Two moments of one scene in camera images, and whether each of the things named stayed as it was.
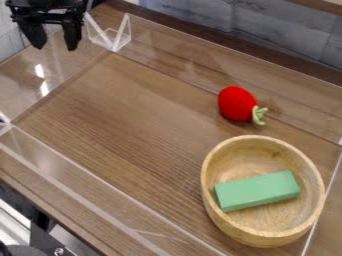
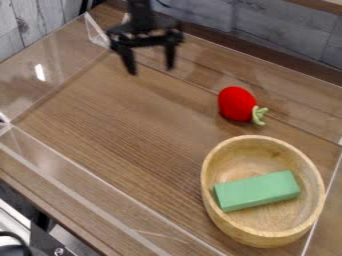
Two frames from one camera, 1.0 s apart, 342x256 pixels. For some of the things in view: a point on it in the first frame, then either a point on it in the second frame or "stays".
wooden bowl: x=263 y=190 stays
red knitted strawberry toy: x=238 y=105 stays
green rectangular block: x=257 y=190 stays
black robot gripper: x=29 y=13 → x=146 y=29
